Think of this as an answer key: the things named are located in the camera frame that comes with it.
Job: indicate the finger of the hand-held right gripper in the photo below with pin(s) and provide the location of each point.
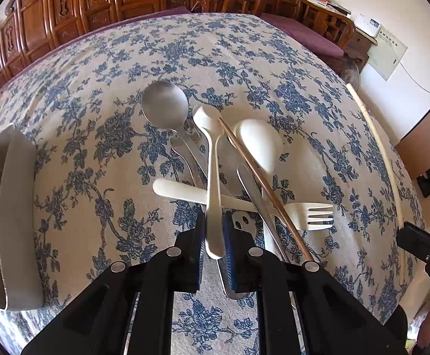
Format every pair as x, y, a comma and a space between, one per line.
415, 236

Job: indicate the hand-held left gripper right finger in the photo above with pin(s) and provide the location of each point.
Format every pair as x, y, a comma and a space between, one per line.
228, 259

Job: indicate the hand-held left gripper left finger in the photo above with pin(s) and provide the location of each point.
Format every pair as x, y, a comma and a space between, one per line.
201, 262

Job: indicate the white round-bowl spoon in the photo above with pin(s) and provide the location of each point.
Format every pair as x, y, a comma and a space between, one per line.
213, 192

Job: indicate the copper-coloured chopstick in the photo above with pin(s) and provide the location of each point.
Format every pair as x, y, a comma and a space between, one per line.
284, 212

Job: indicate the white plastic fork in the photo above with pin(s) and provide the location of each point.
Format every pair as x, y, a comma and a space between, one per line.
178, 191

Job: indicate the white oval rice spoon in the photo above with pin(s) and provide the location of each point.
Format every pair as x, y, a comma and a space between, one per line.
257, 144

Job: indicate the long cream chopstick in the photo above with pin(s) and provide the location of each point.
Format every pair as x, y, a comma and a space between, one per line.
365, 110

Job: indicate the metal tray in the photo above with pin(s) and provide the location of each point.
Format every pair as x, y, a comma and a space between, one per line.
15, 210

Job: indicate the metal knife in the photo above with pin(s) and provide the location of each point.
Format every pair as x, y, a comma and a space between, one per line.
248, 188

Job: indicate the brown wooden furniture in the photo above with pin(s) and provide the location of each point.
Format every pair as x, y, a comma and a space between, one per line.
429, 144

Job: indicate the blue floral tablecloth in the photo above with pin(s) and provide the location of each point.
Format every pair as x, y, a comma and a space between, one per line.
89, 148

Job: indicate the large metal spoon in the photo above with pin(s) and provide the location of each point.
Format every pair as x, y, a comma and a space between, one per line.
165, 105

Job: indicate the wooden side cabinet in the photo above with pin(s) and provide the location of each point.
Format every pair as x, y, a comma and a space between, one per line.
359, 48

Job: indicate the white box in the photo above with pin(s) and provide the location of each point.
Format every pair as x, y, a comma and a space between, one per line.
365, 25

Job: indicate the wooden armchair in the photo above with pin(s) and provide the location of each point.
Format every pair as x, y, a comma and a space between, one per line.
326, 18

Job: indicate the black device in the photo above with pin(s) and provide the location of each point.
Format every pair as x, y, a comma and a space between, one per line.
339, 8

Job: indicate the carved wooden cabinet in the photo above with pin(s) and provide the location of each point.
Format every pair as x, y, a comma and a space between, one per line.
37, 26

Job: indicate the wall paper sheet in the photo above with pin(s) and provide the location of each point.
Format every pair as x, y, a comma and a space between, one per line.
387, 53

